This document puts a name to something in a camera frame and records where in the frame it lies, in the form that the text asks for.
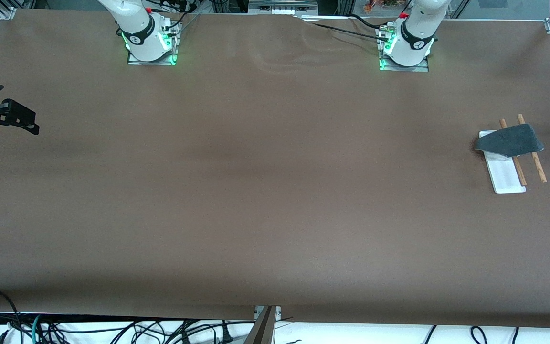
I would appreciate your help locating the brown table cover sheet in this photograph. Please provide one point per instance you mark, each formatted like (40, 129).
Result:
(275, 215)

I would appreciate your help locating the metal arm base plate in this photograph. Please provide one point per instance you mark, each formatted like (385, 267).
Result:
(134, 61)
(420, 68)

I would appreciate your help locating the white power strip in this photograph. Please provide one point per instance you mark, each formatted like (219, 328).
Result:
(282, 9)

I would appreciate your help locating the grey towel with pink underside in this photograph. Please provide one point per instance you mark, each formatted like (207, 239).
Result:
(509, 141)

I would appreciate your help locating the white towel rack base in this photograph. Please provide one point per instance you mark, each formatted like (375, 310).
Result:
(504, 174)

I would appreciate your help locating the grey metal post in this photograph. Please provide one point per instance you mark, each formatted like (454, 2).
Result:
(263, 329)

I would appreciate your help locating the orange red decoration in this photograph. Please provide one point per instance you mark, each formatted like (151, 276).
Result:
(380, 5)

